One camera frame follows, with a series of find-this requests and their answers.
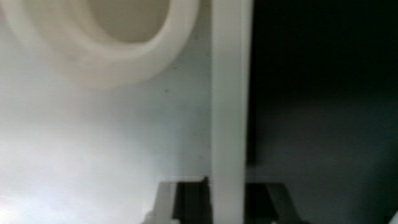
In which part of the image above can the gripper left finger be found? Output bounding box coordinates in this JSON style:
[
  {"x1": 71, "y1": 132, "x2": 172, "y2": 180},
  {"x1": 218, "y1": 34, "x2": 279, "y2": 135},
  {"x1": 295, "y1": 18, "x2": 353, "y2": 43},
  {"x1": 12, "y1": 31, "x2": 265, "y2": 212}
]
[{"x1": 140, "y1": 177, "x2": 213, "y2": 224}]

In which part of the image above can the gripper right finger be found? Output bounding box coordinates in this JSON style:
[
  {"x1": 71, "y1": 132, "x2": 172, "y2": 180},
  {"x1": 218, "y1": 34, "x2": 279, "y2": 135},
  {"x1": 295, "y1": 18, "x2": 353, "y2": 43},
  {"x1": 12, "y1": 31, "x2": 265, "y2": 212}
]
[{"x1": 245, "y1": 183, "x2": 309, "y2": 224}]

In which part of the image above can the white square table top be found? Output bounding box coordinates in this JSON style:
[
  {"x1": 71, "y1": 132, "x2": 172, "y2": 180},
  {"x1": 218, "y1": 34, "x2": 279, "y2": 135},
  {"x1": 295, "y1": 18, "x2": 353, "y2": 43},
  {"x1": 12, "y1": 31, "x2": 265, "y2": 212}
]
[{"x1": 0, "y1": 0, "x2": 254, "y2": 224}]

